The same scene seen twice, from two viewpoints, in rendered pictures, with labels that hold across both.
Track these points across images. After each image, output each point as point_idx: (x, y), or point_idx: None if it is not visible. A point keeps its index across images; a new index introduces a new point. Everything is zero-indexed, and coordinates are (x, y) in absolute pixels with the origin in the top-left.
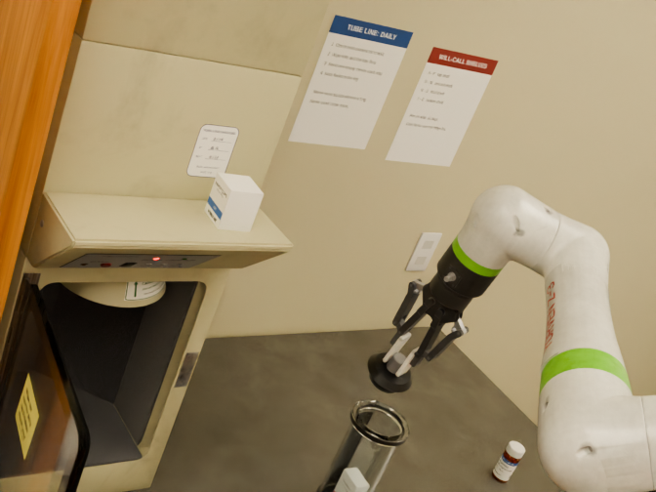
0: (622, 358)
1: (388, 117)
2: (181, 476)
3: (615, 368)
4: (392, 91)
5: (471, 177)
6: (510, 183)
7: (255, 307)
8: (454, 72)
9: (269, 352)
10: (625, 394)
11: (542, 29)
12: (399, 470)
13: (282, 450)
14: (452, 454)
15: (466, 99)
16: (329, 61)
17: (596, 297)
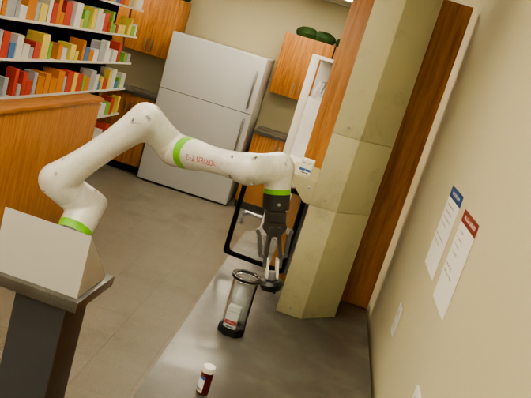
0: (190, 143)
1: (442, 260)
2: (276, 317)
3: (189, 137)
4: (449, 239)
5: (444, 343)
6: (452, 373)
7: (385, 382)
8: (465, 231)
9: (352, 388)
10: (179, 135)
11: (501, 199)
12: (238, 363)
13: (275, 343)
14: (233, 390)
15: (462, 257)
16: (444, 213)
17: (218, 148)
